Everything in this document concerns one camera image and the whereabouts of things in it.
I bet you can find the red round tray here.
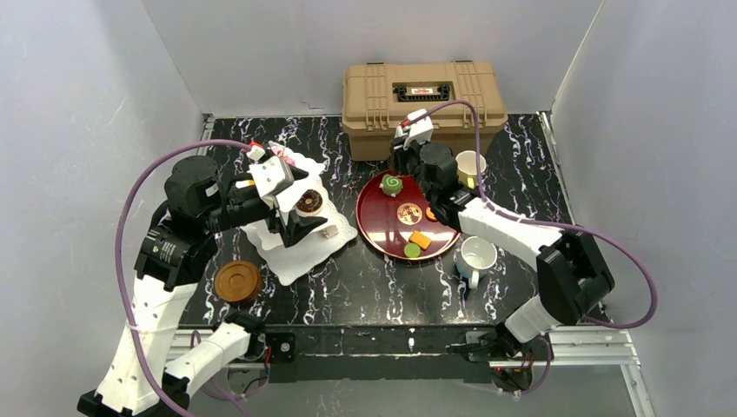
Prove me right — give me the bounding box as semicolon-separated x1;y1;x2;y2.
355;171;460;261

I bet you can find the green round macaron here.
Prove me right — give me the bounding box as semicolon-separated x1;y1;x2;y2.
403;242;422;259

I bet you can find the pale green ceramic mug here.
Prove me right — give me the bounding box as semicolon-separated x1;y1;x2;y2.
455;150;487;189

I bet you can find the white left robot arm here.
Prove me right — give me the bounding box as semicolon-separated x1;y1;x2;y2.
77;156;324;416

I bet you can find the white three-tier dessert stand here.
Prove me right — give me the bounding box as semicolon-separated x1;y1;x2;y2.
241;145;358;287

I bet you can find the chocolate glazed donut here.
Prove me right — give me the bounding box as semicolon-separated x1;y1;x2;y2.
295;189;323;217

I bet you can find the orange round cookie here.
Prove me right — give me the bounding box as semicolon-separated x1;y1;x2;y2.
425;207;437;222

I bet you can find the brown wooden coaster stack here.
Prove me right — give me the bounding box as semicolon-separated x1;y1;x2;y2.
214;261;264;304

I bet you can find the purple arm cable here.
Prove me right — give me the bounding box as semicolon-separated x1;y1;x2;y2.
402;100;659;330
114;139;257;417

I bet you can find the tan plastic toolbox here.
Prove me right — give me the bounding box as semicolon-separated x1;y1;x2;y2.
342;60;508;162

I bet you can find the black base frame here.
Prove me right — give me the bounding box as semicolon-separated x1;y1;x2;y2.
172;321;577;386

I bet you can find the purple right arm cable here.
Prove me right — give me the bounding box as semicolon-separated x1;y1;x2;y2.
402;100;659;330

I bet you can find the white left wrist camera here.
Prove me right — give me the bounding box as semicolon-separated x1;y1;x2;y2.
247;142;295;209

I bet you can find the green swirl roll cake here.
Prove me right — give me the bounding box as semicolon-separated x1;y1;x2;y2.
380;174;403;197

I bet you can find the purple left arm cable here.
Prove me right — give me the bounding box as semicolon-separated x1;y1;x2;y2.
114;139;257;417

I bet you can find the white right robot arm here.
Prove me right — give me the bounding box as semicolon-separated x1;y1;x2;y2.
389;135;614;344

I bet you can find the orange square cake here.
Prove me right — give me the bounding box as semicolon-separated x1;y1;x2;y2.
408;230;433;250

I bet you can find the white mug blue base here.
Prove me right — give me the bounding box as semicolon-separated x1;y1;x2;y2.
455;236;498;290

